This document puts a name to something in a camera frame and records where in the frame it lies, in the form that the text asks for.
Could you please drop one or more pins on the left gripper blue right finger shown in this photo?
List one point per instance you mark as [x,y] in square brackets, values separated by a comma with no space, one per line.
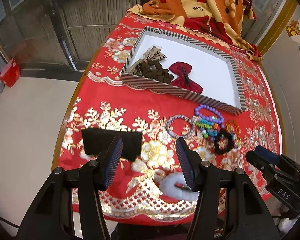
[189,161]

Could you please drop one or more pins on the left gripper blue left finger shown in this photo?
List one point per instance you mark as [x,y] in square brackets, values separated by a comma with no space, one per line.
[108,163]

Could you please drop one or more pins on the red velvet bow clip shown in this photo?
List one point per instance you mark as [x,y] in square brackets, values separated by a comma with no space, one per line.
[182,71]

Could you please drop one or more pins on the red floral tablecloth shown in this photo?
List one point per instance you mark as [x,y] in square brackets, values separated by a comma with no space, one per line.
[104,101]

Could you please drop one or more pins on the striped white tray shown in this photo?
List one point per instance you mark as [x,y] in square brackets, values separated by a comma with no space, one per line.
[200,72]

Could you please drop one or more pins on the red box on floor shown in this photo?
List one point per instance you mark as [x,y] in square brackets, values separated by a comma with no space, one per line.
[10,73]

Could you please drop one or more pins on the orange red patterned blanket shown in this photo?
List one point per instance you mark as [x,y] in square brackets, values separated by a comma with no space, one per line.
[222,19]

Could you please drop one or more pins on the red wall sticker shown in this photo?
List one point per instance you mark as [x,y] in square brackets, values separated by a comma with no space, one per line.
[293,31]

